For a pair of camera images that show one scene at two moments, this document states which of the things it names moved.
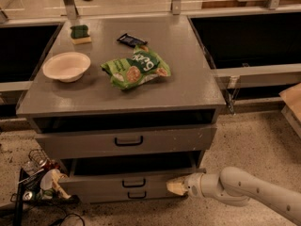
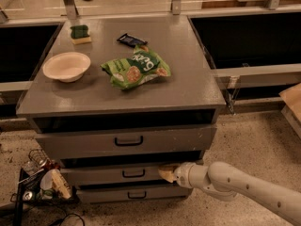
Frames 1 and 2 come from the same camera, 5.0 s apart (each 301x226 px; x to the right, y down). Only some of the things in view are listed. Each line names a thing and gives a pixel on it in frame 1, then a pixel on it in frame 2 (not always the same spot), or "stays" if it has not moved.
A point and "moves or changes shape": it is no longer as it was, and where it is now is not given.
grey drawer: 130,174 moves or changes shape
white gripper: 194,185 to 181,174
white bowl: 67,67 stays
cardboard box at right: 292,109 stays
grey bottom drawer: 103,195 stays
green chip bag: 142,66 stays
